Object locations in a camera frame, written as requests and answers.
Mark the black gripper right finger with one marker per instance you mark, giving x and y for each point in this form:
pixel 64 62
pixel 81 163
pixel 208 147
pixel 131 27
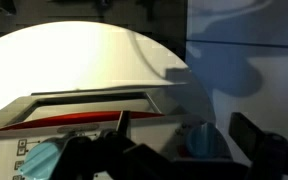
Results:
pixel 267 151

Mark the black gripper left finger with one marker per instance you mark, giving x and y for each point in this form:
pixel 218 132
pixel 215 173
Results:
pixel 122 159

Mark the blue left stove knob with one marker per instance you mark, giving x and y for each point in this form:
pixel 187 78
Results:
pixel 41 160

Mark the blue stove knob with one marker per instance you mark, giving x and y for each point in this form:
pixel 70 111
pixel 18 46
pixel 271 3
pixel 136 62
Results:
pixel 41 160
pixel 207 142

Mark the blue right stove knob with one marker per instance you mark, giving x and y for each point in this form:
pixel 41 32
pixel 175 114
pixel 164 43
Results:
pixel 207 142

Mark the grey toy stove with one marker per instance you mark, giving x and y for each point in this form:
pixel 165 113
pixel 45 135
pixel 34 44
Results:
pixel 177 110

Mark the round white table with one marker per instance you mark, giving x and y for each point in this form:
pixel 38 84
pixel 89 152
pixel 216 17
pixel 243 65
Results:
pixel 81 55

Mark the red oven door handle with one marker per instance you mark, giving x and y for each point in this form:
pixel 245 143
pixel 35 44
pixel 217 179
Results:
pixel 66 119

